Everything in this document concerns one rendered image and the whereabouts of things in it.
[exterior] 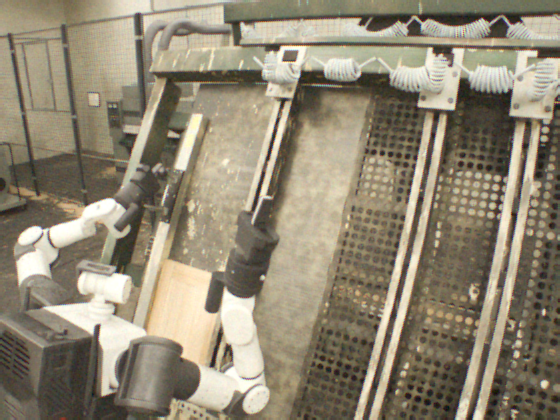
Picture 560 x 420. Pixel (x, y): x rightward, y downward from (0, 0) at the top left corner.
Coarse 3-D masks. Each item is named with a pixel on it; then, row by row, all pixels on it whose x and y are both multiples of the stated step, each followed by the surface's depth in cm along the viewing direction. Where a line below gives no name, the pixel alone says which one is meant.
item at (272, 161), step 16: (272, 48) 119; (288, 48) 133; (304, 48) 130; (272, 64) 119; (272, 80) 123; (272, 96) 132; (288, 96) 129; (272, 112) 134; (288, 112) 132; (272, 128) 133; (288, 128) 134; (272, 144) 134; (288, 144) 135; (272, 160) 130; (256, 176) 132; (272, 176) 130; (256, 192) 131; (272, 192) 132; (272, 208) 134; (224, 336) 124; (208, 352) 126; (224, 352) 124
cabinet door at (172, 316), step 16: (176, 272) 144; (192, 272) 141; (208, 272) 139; (160, 288) 146; (176, 288) 143; (192, 288) 140; (208, 288) 137; (160, 304) 144; (176, 304) 142; (192, 304) 139; (160, 320) 143; (176, 320) 140; (192, 320) 137; (208, 320) 134; (160, 336) 142; (176, 336) 139; (192, 336) 136; (208, 336) 133; (192, 352) 135
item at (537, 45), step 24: (456, 48) 94; (480, 48) 91; (504, 48) 89; (528, 48) 86; (552, 48) 84; (264, 72) 122; (288, 72) 118; (336, 72) 111; (360, 72) 112; (408, 72) 102; (480, 72) 93; (504, 72) 91
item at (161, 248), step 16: (192, 144) 151; (192, 160) 152; (176, 208) 149; (160, 224) 149; (176, 224) 150; (160, 240) 148; (160, 256) 146; (160, 272) 147; (144, 288) 146; (144, 304) 145; (144, 320) 144
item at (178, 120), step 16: (176, 112) 169; (176, 128) 167; (384, 144) 127; (448, 144) 118; (464, 144) 116; (512, 144) 110; (480, 160) 113; (128, 272) 161; (544, 272) 103; (544, 288) 100; (544, 320) 99; (336, 336) 121; (368, 352) 115; (400, 352) 113; (416, 368) 109; (448, 368) 105; (528, 368) 98; (432, 384) 106; (496, 400) 98; (528, 400) 94; (512, 416) 97
